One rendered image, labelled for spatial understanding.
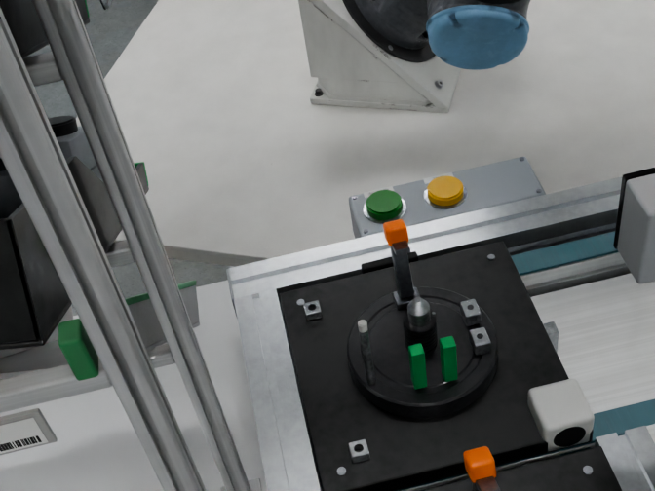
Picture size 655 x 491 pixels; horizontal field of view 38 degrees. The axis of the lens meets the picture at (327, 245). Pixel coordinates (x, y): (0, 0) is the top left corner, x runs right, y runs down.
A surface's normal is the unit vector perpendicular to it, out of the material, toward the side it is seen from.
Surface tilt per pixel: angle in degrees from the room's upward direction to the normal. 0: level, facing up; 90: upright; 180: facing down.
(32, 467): 0
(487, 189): 0
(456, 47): 108
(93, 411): 0
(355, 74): 90
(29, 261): 90
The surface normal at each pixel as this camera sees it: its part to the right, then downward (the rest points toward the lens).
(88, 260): 0.20, 0.69
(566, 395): -0.12, -0.69
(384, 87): -0.26, 0.72
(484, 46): -0.06, 0.91
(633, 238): -0.97, 0.22
